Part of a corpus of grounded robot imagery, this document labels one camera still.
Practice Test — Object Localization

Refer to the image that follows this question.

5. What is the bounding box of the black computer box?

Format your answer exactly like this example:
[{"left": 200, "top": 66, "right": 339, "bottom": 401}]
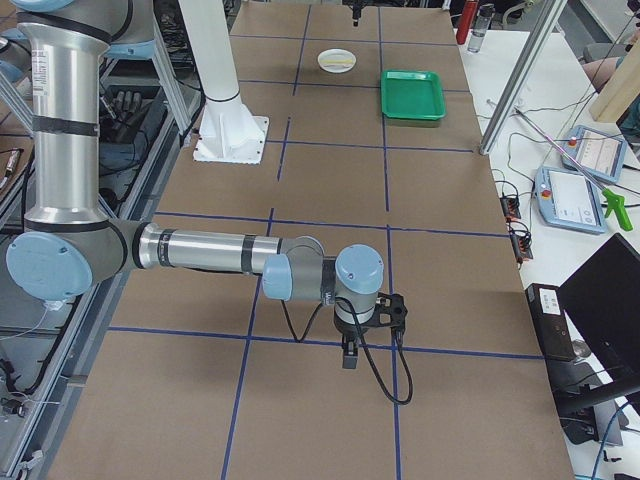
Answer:
[{"left": 525, "top": 283, "right": 575, "bottom": 362}]

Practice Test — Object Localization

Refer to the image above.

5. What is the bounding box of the brown paper table cover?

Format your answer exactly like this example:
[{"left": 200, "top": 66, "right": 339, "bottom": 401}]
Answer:
[{"left": 49, "top": 3, "right": 573, "bottom": 479}]

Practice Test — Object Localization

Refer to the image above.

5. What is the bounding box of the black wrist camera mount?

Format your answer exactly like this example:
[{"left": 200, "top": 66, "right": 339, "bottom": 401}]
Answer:
[{"left": 368, "top": 292, "right": 408, "bottom": 334}]

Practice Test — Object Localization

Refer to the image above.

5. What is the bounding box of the teach pendant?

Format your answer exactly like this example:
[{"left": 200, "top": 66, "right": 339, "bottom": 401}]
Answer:
[
  {"left": 534, "top": 166, "right": 607, "bottom": 235},
  {"left": 561, "top": 125, "right": 626, "bottom": 184}
]

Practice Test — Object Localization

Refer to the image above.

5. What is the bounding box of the red bottle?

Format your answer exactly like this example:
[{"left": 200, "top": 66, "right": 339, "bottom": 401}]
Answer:
[{"left": 456, "top": 0, "right": 478, "bottom": 45}]

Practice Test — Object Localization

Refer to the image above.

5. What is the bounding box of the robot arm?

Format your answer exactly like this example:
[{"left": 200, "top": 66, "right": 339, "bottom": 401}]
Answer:
[{"left": 6, "top": 1, "right": 384, "bottom": 368}]

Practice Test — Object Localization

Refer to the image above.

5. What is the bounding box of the wooden beam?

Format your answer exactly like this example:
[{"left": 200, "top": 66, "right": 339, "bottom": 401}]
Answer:
[{"left": 584, "top": 42, "right": 639, "bottom": 122}]

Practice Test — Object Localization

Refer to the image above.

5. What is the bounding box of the green plastic tray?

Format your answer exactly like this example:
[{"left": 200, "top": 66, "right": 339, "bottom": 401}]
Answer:
[{"left": 380, "top": 70, "right": 447, "bottom": 122}]

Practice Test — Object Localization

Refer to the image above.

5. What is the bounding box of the green handled reacher stick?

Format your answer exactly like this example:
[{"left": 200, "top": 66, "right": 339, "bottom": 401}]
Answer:
[{"left": 514, "top": 107, "right": 633, "bottom": 231}]

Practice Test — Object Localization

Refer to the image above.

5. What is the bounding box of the aluminium frame post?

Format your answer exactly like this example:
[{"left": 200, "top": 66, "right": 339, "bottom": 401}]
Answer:
[{"left": 479, "top": 0, "right": 567, "bottom": 155}]

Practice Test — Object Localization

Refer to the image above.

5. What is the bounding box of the orange connector block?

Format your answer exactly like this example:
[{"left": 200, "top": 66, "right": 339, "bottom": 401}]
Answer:
[
  {"left": 500, "top": 195, "right": 521, "bottom": 221},
  {"left": 509, "top": 230, "right": 533, "bottom": 265}
]

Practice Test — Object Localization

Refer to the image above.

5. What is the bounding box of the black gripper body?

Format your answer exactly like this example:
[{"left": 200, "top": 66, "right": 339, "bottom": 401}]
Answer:
[
  {"left": 348, "top": 0, "right": 364, "bottom": 26},
  {"left": 333, "top": 313, "right": 371, "bottom": 350}
]

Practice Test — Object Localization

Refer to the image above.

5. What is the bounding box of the lower orange connector block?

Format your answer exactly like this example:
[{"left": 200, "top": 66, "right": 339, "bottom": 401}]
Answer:
[{"left": 509, "top": 230, "right": 533, "bottom": 265}]

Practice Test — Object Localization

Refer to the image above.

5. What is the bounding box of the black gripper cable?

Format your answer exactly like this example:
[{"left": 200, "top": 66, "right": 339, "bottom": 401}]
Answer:
[{"left": 279, "top": 297, "right": 414, "bottom": 405}]

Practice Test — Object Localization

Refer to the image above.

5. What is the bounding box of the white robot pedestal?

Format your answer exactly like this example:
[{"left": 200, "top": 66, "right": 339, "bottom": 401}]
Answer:
[{"left": 179, "top": 0, "right": 269, "bottom": 165}]

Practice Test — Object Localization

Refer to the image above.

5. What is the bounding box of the near teach pendant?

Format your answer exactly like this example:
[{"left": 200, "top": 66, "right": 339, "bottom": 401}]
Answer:
[{"left": 534, "top": 166, "right": 607, "bottom": 235}]

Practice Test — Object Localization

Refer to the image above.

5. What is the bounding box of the clear water bottle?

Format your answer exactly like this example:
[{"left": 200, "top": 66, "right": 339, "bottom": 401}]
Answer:
[{"left": 467, "top": 3, "right": 495, "bottom": 53}]

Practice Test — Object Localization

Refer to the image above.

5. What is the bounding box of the yellow plastic spoon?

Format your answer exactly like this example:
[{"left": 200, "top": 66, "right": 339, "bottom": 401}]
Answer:
[{"left": 318, "top": 57, "right": 356, "bottom": 70}]

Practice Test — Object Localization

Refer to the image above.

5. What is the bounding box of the upper orange connector block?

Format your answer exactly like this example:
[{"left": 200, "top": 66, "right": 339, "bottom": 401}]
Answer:
[{"left": 500, "top": 195, "right": 521, "bottom": 221}]

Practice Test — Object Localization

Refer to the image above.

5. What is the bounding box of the far teach pendant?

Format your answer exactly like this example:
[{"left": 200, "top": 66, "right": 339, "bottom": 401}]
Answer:
[{"left": 561, "top": 125, "right": 626, "bottom": 184}]

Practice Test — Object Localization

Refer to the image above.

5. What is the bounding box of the white round plate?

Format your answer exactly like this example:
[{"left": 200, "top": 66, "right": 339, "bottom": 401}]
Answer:
[{"left": 317, "top": 48, "right": 357, "bottom": 74}]

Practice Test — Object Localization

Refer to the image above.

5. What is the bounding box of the black monitor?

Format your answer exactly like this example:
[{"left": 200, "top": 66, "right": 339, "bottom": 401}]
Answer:
[{"left": 559, "top": 233, "right": 639, "bottom": 379}]

